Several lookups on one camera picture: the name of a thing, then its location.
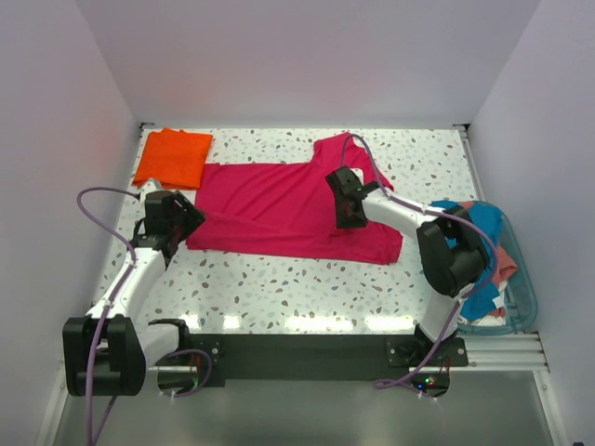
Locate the white t-shirt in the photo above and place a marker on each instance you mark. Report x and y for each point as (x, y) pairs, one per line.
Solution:
(496, 317)

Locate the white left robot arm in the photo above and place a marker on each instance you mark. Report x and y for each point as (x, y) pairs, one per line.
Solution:
(121, 297)

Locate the folded orange t-shirt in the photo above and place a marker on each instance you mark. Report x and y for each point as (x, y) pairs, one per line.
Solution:
(175, 158)

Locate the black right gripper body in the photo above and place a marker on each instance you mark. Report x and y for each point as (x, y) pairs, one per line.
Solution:
(343, 221)

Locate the salmon pink t-shirt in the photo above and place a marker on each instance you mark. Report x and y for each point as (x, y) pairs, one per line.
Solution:
(506, 266)

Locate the aluminium frame rail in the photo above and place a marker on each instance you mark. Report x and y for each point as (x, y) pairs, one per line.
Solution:
(517, 352)

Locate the magenta pink t-shirt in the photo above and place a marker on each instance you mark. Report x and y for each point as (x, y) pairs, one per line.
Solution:
(289, 209)

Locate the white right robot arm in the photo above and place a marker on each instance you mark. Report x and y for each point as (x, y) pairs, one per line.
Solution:
(454, 252)

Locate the blue t-shirt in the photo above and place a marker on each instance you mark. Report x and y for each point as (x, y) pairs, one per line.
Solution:
(478, 254)

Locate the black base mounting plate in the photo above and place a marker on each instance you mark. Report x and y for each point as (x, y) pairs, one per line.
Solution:
(291, 357)

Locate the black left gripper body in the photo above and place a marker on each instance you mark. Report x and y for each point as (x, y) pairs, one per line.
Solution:
(187, 218)

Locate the teal plastic laundry basket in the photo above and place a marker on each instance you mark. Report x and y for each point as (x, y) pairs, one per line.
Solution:
(520, 298)

